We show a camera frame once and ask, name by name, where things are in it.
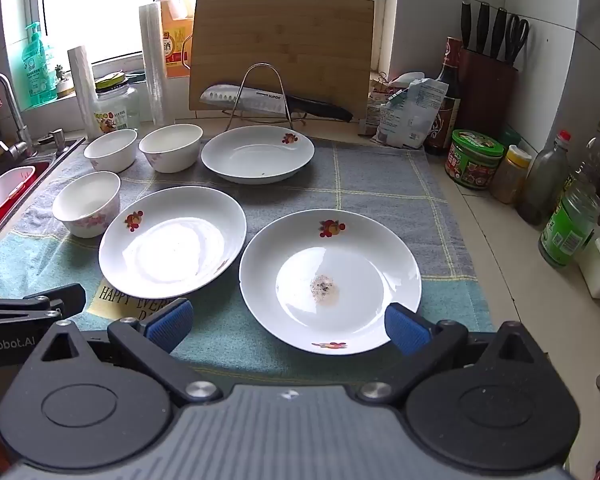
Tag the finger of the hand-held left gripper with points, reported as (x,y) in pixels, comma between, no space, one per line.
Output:
(55,300)

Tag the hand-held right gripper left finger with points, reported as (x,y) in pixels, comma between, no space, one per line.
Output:
(170,322)

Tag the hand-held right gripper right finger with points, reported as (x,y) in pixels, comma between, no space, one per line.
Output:
(405,329)

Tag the white bowl pink flower print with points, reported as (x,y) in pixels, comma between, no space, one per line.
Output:
(172,150)
(87,205)

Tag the white plate with food residue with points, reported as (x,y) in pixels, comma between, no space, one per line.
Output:
(330,255)

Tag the floral white cup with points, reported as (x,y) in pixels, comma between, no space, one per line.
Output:
(111,152)

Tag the white plate fruit print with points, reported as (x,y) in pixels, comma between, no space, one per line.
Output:
(255,155)

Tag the white plastic container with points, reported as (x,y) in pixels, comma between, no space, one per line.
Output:
(2,192)

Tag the steel sink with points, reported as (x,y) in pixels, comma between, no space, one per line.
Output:
(40,170)

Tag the grey blue checked cloth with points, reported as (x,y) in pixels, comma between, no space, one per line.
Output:
(380,185)

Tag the metal sink knob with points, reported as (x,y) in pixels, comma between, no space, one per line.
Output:
(55,140)

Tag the metal faucet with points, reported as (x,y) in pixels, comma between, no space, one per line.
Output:
(10,110)

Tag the sauce jar green lid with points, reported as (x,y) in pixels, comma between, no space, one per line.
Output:
(472,160)

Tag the spice jar yellow lid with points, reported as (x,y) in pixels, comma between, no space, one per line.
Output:
(510,175)

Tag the green label plastic bottle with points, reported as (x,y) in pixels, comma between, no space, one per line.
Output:
(567,225)

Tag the glass jar green lid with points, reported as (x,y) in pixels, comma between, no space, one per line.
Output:
(115,110)

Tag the dark bottle red cap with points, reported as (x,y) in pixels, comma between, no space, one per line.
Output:
(542,180)

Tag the short plastic wrap roll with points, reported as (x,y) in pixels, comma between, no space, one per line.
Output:
(84,95)

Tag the dark soy sauce bottle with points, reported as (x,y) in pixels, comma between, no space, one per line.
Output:
(442,125)

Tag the small potted plant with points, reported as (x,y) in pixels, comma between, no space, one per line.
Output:
(64,82)

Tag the green dish soap bottle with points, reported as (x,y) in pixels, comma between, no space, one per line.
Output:
(37,70)

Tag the white printed plastic bag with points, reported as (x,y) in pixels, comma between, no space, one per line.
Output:
(412,115)

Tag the crumpled white packet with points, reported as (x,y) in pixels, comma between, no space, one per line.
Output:
(380,105)

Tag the brown knife block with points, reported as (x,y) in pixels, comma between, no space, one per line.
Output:
(487,95)

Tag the tall plastic wrap roll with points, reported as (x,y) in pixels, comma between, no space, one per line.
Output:
(156,60)

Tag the orange cooking wine jug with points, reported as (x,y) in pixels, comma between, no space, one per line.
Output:
(172,35)

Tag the window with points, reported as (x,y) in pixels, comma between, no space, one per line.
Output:
(105,5)

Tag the bamboo cutting board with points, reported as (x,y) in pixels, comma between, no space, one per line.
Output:
(280,35)

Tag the black scissors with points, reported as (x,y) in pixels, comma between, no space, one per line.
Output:
(517,35)

